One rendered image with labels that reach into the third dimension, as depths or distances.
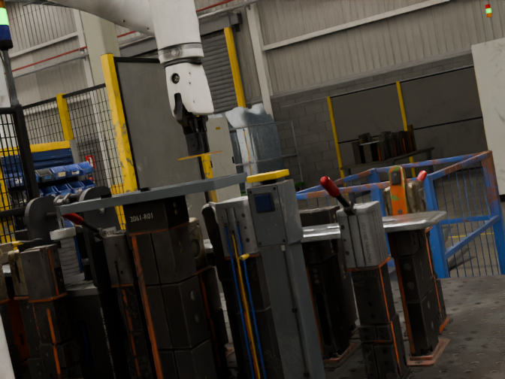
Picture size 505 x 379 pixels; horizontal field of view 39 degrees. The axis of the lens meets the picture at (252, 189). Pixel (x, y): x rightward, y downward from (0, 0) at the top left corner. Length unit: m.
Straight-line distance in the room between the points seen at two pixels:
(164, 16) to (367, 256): 0.59
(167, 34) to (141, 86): 3.70
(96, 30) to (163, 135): 4.63
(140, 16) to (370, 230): 0.62
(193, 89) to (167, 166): 3.80
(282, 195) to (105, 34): 8.42
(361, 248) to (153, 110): 3.82
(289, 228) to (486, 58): 8.26
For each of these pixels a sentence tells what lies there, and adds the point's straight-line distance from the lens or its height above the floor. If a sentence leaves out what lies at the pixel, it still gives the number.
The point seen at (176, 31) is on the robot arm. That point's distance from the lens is 1.36.
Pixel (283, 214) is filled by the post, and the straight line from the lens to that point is 1.28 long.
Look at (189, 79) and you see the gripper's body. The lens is 1.35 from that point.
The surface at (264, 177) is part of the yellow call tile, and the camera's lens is 1.28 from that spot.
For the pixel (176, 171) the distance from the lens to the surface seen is 5.21.
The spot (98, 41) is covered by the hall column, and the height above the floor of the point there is 2.94.
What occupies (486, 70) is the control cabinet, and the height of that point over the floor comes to 1.66.
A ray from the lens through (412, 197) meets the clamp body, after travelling 1.71.
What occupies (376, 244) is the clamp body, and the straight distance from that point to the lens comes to 1.41.
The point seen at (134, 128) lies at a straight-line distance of 4.92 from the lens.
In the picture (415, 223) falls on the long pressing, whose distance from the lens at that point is 1.49.
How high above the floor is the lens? 1.20
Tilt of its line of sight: 3 degrees down
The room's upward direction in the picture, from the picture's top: 11 degrees counter-clockwise
